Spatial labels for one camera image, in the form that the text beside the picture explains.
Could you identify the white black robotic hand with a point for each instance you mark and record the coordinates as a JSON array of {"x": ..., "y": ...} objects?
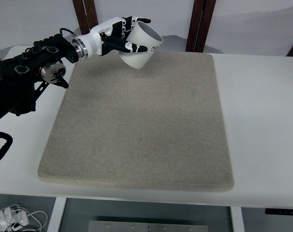
[{"x": 109, "y": 35}]

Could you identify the white ribbed cup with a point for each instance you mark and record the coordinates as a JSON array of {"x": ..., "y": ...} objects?
[{"x": 143, "y": 41}]

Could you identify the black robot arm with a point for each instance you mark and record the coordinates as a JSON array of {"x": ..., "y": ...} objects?
[{"x": 24, "y": 78}]

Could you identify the beige felt mat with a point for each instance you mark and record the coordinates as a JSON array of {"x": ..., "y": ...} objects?
[{"x": 160, "y": 127}]

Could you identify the black desk control panel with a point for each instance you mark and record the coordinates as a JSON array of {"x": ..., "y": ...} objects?
[{"x": 274, "y": 211}]

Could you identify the left brown wooden screen post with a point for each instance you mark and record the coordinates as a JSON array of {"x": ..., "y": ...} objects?
[{"x": 86, "y": 15}]

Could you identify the middle brown wooden screen post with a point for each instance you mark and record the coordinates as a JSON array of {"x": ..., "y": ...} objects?
[{"x": 201, "y": 17}]

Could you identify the white power adapter with cables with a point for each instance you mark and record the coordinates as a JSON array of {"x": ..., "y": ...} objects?
[{"x": 15, "y": 218}]

